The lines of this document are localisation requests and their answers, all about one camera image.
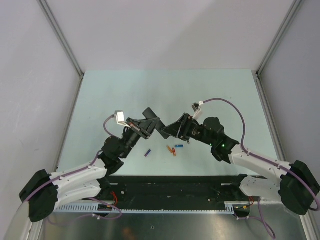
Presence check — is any right aluminium frame post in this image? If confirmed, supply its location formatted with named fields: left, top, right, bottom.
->
left=255, top=0, right=305, bottom=77

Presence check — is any white slotted cable duct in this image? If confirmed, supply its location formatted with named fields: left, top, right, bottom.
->
left=53, top=202, right=237, bottom=215

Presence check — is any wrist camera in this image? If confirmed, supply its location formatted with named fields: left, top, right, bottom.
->
left=114, top=110, right=129, bottom=127
left=191, top=101, right=204, bottom=120

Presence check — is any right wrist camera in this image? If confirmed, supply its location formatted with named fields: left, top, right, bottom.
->
left=191, top=101, right=204, bottom=120

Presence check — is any red orange battery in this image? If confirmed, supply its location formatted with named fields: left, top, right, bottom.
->
left=172, top=147, right=177, bottom=157

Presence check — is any aluminium frame post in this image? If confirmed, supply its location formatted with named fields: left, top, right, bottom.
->
left=36, top=0, right=85, bottom=78
left=255, top=0, right=305, bottom=77

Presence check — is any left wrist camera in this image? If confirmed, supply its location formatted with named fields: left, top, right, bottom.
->
left=114, top=110, right=129, bottom=127

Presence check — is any left aluminium frame post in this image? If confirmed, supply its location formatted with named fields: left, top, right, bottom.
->
left=36, top=0, right=85, bottom=78

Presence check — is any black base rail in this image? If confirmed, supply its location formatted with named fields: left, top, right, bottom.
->
left=96, top=174, right=258, bottom=212

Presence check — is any black remote control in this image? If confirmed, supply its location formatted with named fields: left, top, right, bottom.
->
left=142, top=107, right=169, bottom=140

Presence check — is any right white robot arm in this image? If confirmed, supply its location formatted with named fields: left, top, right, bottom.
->
left=161, top=113, right=320, bottom=216

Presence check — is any purple battery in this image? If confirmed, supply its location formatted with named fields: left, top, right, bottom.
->
left=144, top=149, right=151, bottom=157

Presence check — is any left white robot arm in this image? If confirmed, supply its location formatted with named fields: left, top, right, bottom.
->
left=19, top=117, right=160, bottom=223

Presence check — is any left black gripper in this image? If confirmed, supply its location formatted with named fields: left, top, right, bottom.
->
left=119, top=117, right=160, bottom=159

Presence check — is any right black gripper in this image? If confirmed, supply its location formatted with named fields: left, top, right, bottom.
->
left=161, top=113, right=215, bottom=147

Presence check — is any blue battery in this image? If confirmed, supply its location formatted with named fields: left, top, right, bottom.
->
left=174, top=144, right=184, bottom=148

